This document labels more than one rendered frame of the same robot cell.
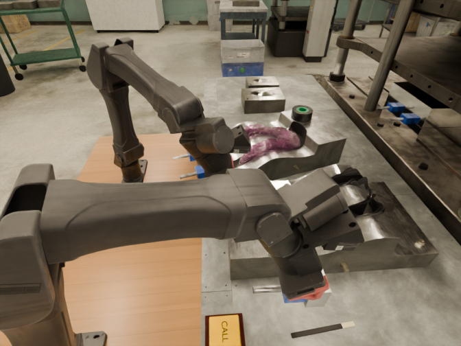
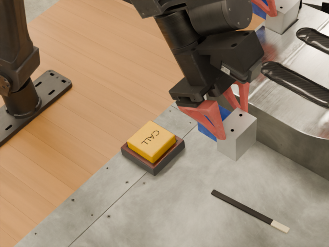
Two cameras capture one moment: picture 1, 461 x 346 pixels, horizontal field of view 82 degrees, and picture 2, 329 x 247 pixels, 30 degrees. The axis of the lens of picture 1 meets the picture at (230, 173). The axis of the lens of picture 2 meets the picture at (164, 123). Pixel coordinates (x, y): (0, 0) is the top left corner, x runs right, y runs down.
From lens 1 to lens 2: 0.63 m
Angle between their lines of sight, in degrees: 39
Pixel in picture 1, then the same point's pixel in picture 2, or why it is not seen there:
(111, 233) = not seen: outside the picture
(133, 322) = (97, 90)
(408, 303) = not seen: outside the picture
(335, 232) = (219, 46)
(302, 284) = (183, 90)
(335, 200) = (217, 7)
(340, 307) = (293, 211)
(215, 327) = (146, 130)
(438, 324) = not seen: outside the picture
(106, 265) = (114, 32)
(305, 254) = (186, 54)
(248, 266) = (224, 102)
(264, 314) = (207, 160)
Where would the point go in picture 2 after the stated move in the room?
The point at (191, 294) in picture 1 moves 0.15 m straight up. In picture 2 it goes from (160, 101) to (149, 40)
